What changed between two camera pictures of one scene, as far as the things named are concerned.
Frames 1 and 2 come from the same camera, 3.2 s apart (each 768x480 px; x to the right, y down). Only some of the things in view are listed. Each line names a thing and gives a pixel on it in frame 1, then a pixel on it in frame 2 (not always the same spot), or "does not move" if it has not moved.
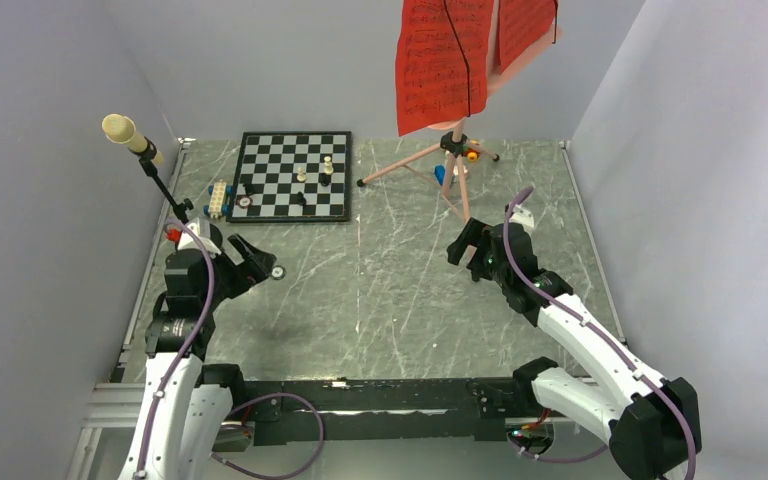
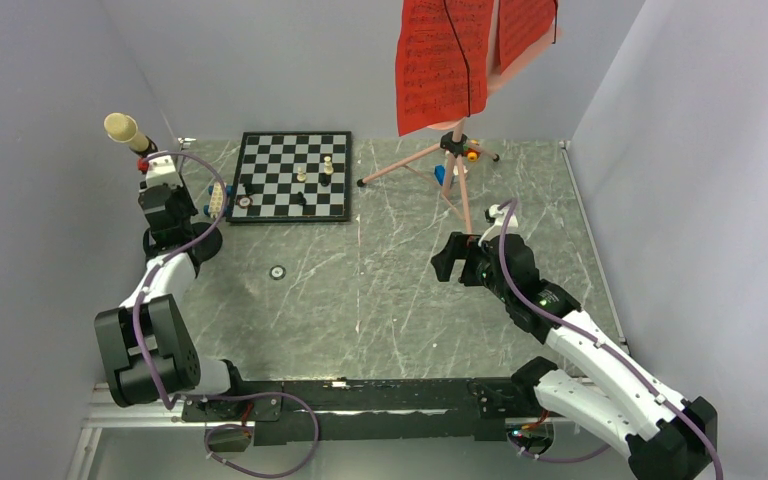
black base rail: [454, 410] does not move
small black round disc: [278, 272] does not move
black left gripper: [256, 267] to [183, 194]
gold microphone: [120, 129] does not move
